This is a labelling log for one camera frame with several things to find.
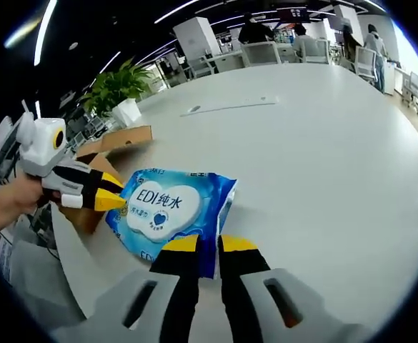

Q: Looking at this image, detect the grey chair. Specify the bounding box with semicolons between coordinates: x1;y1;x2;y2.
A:
10;204;90;322

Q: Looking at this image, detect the brown cardboard shoe box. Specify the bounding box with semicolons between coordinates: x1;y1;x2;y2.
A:
53;124;154;236

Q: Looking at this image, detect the white table power strip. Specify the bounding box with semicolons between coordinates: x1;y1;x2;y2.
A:
179;95;279;118

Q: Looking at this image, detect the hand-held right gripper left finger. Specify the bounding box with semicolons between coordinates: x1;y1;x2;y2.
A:
86;235;201;343

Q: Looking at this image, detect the white office chair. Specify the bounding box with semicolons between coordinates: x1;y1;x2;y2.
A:
301;37;333;66
242;41;282;67
189;55;219;80

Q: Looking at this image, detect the blue soft wet wipes pack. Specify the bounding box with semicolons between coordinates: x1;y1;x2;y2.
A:
104;168;238;280

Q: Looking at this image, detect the green plant in white pot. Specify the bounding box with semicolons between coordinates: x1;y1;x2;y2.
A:
79;59;156;129

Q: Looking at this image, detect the person's left hand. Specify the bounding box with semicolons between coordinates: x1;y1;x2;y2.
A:
0;174;60;237

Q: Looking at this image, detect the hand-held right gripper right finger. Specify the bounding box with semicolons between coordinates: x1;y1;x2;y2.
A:
217;234;374;343

